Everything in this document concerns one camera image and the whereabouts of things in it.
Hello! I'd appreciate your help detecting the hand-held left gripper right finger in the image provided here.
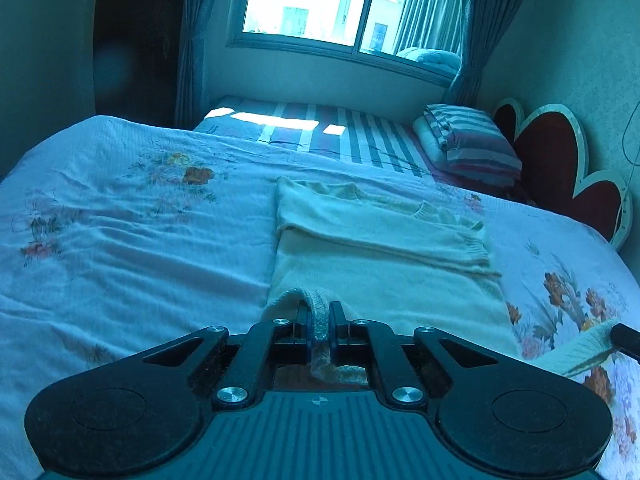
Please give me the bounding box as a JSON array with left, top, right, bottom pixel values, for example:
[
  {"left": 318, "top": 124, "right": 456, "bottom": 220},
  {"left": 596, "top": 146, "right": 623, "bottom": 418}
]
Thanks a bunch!
[{"left": 327, "top": 300, "right": 502, "bottom": 407}]

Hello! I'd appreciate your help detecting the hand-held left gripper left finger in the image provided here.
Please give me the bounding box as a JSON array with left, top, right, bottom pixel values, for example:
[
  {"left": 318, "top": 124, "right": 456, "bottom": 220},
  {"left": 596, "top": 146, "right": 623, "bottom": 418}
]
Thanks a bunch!
[{"left": 140, "top": 299, "right": 316, "bottom": 409}]

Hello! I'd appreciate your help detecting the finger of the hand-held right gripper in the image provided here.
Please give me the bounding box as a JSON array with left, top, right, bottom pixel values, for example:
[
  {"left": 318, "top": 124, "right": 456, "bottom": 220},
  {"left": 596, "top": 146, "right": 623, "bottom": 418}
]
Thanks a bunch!
[{"left": 609, "top": 323, "right": 640, "bottom": 362}]

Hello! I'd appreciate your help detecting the cream knit sweater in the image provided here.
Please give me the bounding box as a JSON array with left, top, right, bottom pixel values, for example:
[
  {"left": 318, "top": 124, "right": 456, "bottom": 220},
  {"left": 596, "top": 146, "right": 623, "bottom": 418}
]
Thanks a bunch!
[{"left": 267, "top": 176, "right": 621, "bottom": 397}]

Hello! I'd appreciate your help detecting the red scalloped headboard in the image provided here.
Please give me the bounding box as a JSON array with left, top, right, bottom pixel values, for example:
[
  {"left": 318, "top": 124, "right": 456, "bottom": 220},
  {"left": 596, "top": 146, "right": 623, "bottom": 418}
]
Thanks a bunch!
[{"left": 492, "top": 97, "right": 634, "bottom": 254}]

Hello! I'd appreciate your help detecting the striped bed sheet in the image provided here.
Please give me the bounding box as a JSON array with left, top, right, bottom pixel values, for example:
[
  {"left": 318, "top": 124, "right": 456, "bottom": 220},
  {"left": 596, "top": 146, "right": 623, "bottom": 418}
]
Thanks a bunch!
[{"left": 192, "top": 95, "right": 537, "bottom": 207}]

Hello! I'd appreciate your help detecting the floral white bedspread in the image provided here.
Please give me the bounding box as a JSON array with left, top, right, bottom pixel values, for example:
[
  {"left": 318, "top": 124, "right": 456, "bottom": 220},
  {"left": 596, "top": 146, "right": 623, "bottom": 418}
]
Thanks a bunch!
[{"left": 0, "top": 115, "right": 640, "bottom": 480}]

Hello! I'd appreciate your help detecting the folded striped quilt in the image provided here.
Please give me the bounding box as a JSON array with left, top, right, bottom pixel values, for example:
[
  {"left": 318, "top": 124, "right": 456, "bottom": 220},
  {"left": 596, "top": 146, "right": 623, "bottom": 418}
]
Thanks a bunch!
[{"left": 412, "top": 104, "right": 524, "bottom": 189}]

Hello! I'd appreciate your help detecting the folded blue quilt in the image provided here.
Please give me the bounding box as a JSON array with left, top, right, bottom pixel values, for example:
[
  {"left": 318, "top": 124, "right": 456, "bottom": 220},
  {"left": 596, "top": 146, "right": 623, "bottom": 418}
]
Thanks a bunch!
[{"left": 397, "top": 46, "right": 464, "bottom": 77}]

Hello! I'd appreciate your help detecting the blue curtain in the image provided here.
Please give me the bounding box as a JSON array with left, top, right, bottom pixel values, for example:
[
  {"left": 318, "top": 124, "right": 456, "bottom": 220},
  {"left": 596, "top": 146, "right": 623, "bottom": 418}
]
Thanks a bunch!
[
  {"left": 442, "top": 0, "right": 527, "bottom": 109},
  {"left": 175, "top": 0, "right": 223, "bottom": 129}
]

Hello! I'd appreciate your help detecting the window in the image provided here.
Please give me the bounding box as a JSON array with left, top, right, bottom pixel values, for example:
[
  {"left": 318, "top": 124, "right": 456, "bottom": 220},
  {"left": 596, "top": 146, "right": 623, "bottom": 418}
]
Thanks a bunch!
[{"left": 227, "top": 0, "right": 472, "bottom": 87}]

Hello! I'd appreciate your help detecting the dark wooden wardrobe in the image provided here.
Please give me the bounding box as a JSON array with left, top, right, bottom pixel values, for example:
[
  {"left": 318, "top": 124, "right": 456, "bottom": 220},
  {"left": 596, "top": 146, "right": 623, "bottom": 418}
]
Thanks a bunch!
[{"left": 92, "top": 0, "right": 189, "bottom": 129}]

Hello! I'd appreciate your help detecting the wall cable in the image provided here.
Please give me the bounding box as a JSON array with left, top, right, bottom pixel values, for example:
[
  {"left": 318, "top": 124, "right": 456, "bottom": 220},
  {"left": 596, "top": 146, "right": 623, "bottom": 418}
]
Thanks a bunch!
[{"left": 621, "top": 104, "right": 640, "bottom": 173}]

